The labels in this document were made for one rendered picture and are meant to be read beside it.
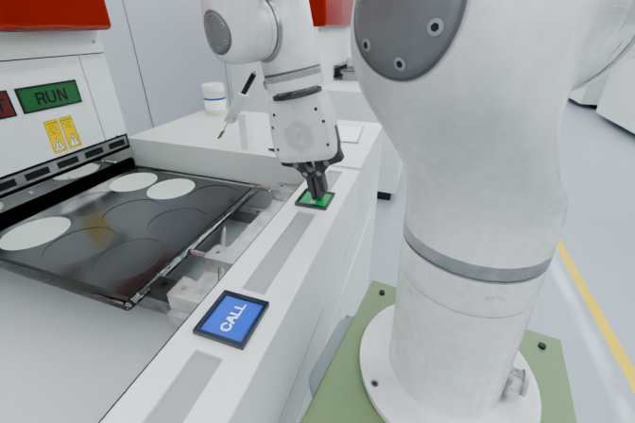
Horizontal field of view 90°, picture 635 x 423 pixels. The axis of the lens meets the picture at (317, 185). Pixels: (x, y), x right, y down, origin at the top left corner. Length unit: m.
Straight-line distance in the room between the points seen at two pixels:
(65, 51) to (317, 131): 0.60
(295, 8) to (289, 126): 0.15
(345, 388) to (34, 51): 0.80
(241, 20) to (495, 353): 0.40
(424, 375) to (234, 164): 0.59
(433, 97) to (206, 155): 0.70
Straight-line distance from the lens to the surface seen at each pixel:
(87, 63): 0.92
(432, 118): 0.18
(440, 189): 0.23
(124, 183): 0.86
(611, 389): 1.81
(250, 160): 0.75
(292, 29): 0.44
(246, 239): 0.60
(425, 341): 0.33
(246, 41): 0.40
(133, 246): 0.62
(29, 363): 0.63
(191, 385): 0.34
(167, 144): 0.89
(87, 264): 0.61
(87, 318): 0.65
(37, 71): 0.86
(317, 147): 0.47
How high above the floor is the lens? 1.23
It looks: 27 degrees down
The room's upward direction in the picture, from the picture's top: straight up
